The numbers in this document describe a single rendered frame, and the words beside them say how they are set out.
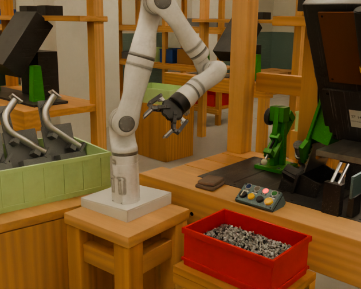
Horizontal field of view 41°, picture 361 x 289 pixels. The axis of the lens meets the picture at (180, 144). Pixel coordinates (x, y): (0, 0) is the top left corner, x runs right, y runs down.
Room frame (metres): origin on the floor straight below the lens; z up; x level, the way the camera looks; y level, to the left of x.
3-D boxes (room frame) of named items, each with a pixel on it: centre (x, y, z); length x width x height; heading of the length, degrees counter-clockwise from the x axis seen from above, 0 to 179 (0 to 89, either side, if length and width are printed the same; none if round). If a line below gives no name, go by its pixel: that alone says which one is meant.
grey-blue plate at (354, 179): (1.52, -0.58, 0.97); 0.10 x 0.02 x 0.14; 138
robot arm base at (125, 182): (1.65, 0.19, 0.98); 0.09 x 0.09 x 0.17; 47
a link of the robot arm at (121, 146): (1.65, 0.20, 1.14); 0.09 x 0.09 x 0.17; 18
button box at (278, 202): (1.60, -0.28, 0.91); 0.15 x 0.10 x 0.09; 48
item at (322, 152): (1.57, -0.61, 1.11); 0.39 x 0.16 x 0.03; 138
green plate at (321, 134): (1.70, -0.52, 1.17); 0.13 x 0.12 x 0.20; 48
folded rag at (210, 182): (1.78, -0.12, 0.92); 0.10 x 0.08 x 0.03; 149
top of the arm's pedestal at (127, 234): (1.64, 0.19, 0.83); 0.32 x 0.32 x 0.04; 52
